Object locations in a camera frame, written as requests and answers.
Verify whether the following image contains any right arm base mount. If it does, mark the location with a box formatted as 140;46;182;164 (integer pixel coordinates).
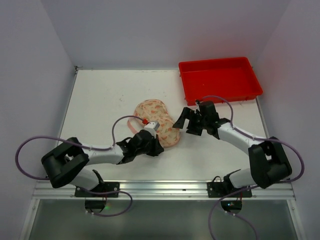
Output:
206;176;253;198

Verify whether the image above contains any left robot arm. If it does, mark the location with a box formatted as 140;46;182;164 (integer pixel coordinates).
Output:
41;130;164;191

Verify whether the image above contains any aluminium front rail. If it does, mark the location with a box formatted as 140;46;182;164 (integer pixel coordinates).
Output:
32;180;296;201

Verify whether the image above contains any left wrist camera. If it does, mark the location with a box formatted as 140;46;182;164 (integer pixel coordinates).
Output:
142;118;160;132

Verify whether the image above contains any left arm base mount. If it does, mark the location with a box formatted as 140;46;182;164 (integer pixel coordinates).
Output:
74;181;120;198

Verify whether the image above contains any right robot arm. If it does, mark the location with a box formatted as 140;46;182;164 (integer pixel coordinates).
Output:
173;101;292;196

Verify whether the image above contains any red plastic tray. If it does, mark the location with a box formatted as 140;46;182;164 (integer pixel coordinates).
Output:
178;57;263;106

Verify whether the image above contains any floral mesh laundry bag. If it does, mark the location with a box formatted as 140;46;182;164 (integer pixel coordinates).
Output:
133;99;181;148

